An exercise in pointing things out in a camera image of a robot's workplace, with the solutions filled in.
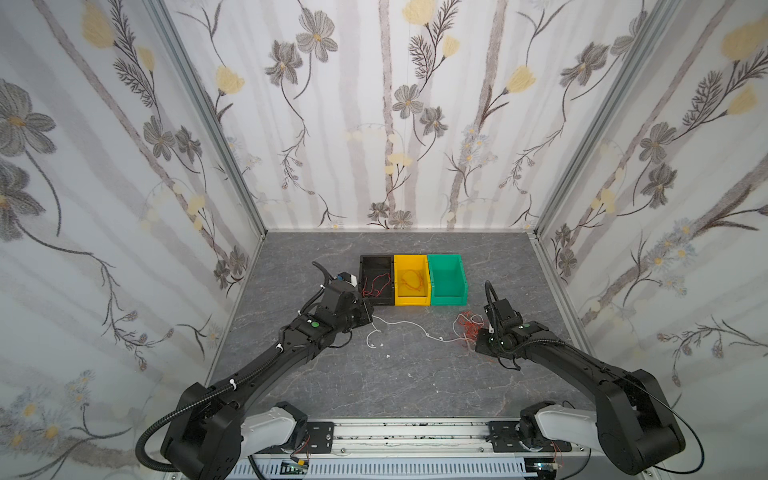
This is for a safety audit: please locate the white cable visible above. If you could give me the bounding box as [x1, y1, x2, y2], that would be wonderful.
[365, 311, 486, 350]

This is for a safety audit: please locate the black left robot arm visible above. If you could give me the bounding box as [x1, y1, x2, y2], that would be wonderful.
[135, 261, 373, 479]

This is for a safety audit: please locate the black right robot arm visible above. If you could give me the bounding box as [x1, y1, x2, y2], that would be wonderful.
[475, 282, 691, 475]

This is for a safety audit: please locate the black storage bin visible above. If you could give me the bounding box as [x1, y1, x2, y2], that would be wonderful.
[359, 255, 395, 306]

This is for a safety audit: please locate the yellow storage bin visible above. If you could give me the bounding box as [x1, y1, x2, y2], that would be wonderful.
[394, 255, 432, 307]

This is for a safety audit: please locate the green storage bin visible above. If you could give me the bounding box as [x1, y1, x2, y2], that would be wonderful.
[427, 254, 469, 306]

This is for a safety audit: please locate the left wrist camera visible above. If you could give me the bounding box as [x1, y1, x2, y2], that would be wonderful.
[336, 272, 358, 287]

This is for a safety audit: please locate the red cable in black bin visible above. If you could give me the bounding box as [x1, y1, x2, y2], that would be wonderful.
[361, 272, 392, 299]

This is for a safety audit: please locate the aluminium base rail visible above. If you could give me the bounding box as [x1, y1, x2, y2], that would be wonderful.
[221, 413, 599, 462]

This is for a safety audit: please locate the white slotted cable duct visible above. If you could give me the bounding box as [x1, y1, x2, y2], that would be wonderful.
[256, 458, 537, 479]

